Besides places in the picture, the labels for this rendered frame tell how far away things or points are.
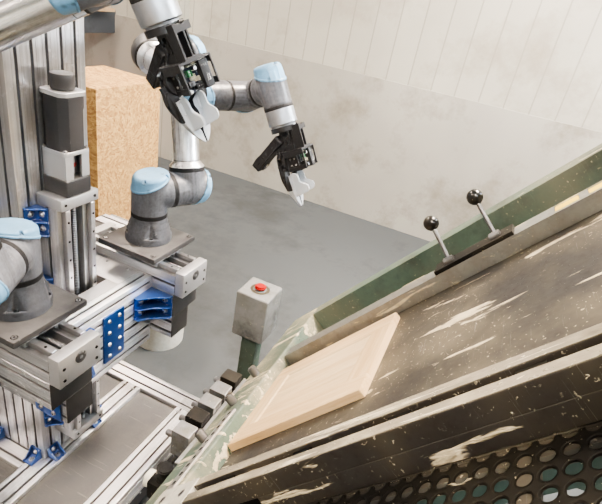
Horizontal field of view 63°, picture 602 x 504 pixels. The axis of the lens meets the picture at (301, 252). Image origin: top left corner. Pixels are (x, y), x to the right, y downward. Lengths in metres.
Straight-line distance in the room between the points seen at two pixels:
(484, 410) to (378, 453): 0.16
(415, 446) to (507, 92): 3.93
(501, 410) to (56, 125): 1.20
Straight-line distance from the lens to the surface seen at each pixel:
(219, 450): 1.24
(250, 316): 1.70
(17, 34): 1.14
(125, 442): 2.15
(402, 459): 0.70
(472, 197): 1.19
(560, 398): 0.60
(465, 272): 1.20
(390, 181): 4.68
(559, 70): 4.42
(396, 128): 4.57
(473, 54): 4.43
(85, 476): 2.08
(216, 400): 1.52
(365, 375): 1.01
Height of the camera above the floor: 1.86
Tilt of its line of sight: 28 degrees down
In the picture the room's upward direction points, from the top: 11 degrees clockwise
